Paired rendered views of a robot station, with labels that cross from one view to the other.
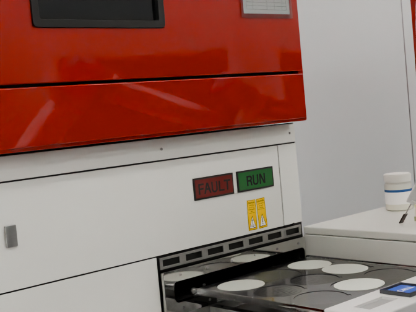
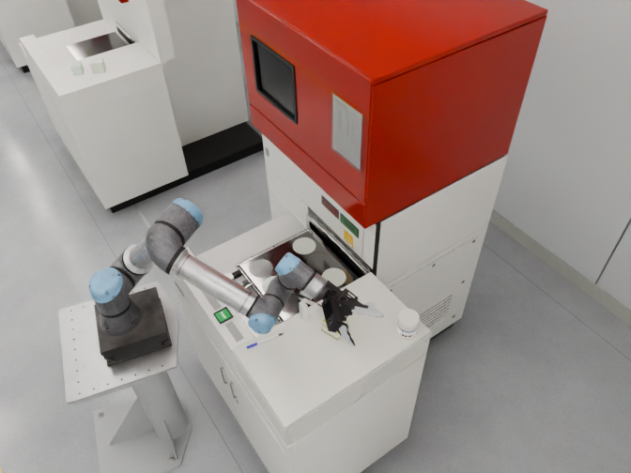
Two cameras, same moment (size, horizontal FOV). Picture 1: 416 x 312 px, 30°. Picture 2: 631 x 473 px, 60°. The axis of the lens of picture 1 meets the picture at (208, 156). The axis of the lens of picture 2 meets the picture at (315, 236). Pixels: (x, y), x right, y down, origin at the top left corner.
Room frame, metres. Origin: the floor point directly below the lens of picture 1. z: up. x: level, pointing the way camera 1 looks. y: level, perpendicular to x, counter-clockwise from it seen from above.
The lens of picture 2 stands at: (1.87, -1.62, 2.62)
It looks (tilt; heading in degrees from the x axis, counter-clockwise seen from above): 46 degrees down; 98
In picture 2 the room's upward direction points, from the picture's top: 2 degrees counter-clockwise
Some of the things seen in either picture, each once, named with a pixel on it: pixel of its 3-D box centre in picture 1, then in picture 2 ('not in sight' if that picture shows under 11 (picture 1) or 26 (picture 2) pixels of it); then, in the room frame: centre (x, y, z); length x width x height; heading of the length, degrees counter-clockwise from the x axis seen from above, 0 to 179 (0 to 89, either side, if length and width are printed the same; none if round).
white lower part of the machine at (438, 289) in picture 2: not in sight; (370, 262); (1.89, 0.32, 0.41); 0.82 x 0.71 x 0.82; 131
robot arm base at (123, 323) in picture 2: not in sight; (117, 311); (0.95, -0.50, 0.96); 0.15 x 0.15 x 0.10
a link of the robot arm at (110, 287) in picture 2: not in sight; (110, 289); (0.95, -0.49, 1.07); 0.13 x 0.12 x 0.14; 75
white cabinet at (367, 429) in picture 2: not in sight; (292, 362); (1.56, -0.33, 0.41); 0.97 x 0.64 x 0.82; 131
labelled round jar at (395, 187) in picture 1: (398, 191); (407, 324); (2.03, -0.49, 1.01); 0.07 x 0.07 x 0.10
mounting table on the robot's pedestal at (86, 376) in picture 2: not in sight; (126, 343); (0.93, -0.51, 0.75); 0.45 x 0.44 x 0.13; 28
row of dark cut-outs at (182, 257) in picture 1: (235, 245); (337, 237); (1.74, -0.04, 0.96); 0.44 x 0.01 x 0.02; 131
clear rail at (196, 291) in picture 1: (253, 301); (273, 247); (1.47, -0.06, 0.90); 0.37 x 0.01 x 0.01; 41
